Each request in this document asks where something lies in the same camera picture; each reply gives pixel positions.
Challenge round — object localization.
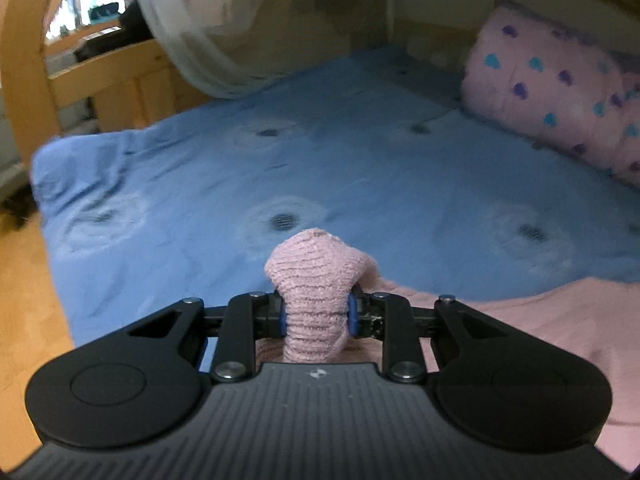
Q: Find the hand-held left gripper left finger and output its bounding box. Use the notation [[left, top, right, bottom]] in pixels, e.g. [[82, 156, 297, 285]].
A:
[[127, 291, 290, 385]]

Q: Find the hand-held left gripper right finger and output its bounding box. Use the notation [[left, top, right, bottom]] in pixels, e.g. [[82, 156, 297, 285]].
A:
[[346, 292, 507, 385]]

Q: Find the pink knitted sweater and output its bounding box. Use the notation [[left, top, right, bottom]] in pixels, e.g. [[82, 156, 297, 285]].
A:
[[264, 227, 640, 476]]

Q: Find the blue printed bed sheet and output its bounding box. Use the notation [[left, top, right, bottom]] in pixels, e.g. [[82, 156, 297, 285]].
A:
[[30, 45, 640, 348]]

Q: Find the pink heart-print rolled quilt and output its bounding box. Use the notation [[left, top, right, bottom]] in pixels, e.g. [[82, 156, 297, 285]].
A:
[[459, 0, 640, 188]]

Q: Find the white mosquito net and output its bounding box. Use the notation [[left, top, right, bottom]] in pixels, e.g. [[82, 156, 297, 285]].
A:
[[134, 0, 313, 101]]

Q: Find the wooden bed side board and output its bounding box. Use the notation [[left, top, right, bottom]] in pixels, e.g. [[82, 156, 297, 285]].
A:
[[384, 0, 640, 63]]

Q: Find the wooden arched bed frame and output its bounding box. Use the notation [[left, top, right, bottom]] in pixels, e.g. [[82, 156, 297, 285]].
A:
[[0, 0, 201, 173]]

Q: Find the black object on wooden rail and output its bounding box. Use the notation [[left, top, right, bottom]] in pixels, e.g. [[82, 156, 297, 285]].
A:
[[74, 0, 153, 63]]

